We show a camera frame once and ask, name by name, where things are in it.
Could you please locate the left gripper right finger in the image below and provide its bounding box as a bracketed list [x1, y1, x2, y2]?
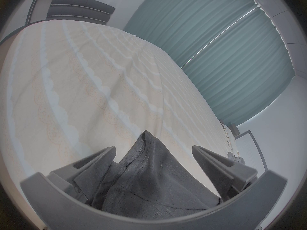
[192, 145, 258, 201]

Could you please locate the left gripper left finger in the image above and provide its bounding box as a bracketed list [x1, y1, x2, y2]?
[49, 146, 117, 203]

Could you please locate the black T-shirt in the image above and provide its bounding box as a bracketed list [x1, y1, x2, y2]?
[91, 130, 222, 211]

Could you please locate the pile of clothes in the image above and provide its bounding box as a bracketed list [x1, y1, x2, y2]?
[227, 152, 245, 165]

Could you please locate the bed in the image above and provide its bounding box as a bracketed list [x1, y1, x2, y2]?
[0, 19, 268, 211]

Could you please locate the white printed pillow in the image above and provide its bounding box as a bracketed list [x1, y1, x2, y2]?
[220, 122, 241, 156]

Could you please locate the grey bedside table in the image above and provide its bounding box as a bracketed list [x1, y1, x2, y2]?
[229, 122, 240, 136]

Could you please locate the blue-green curtain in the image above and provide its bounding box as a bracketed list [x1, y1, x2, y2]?
[181, 7, 295, 124]
[123, 0, 257, 68]

